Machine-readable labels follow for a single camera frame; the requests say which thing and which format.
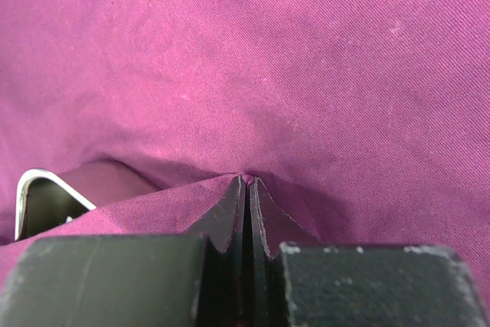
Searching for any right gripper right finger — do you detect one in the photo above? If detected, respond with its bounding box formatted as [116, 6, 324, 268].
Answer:
[249, 179, 489, 326]

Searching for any purple cloth mat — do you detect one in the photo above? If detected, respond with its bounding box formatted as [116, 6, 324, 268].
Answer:
[1, 0, 489, 296]

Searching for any steel instrument tray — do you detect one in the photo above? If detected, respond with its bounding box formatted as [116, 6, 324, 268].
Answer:
[14, 168, 96, 241]

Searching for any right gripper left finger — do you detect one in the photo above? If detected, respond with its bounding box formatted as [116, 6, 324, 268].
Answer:
[1, 177, 246, 326]

